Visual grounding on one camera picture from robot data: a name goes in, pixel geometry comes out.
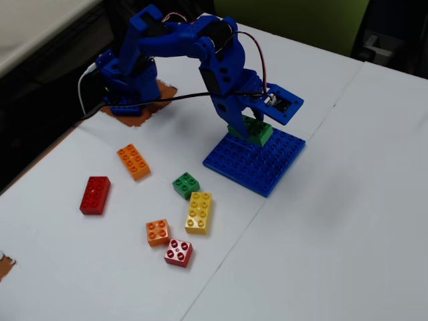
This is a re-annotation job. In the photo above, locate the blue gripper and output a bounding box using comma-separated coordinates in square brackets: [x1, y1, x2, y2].
[199, 33, 265, 140]

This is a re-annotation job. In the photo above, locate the green 2x4 block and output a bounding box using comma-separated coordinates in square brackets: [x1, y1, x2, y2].
[226, 114, 273, 147]

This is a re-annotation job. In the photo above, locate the green 2x2 block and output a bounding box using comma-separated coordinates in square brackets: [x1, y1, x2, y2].
[172, 171, 201, 201]

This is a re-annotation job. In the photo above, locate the yellow 2x4 block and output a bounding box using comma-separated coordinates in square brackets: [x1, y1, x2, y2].
[185, 191, 213, 235]

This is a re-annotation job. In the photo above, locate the orange 2x4 block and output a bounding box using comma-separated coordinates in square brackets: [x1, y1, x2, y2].
[116, 143, 152, 182]

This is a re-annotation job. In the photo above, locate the orange 2x2 block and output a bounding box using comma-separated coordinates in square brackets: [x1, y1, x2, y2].
[145, 219, 171, 248]

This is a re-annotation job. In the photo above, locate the red 2x2 block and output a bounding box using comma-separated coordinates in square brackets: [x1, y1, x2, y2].
[163, 237, 194, 268]

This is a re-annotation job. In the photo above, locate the red 2x4 block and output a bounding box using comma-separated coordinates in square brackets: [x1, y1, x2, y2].
[79, 176, 112, 216]

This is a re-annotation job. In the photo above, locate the blue 8x8 studded baseplate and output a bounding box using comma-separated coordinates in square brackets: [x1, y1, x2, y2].
[202, 126, 307, 199]

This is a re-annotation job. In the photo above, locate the black chair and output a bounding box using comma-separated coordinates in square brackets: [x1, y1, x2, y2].
[350, 0, 428, 80]

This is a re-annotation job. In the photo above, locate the white side desk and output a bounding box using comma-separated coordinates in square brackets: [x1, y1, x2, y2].
[0, 0, 104, 80]

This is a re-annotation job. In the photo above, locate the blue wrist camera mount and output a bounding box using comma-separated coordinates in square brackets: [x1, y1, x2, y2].
[255, 83, 305, 126]

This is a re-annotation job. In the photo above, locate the red white servo cable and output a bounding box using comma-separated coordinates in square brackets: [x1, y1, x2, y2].
[223, 31, 279, 103]

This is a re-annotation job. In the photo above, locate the black camera cable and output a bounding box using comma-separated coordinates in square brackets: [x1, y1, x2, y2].
[80, 90, 268, 120]

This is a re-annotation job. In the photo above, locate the white usb cable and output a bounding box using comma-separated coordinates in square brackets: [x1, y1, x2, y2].
[77, 62, 101, 114]

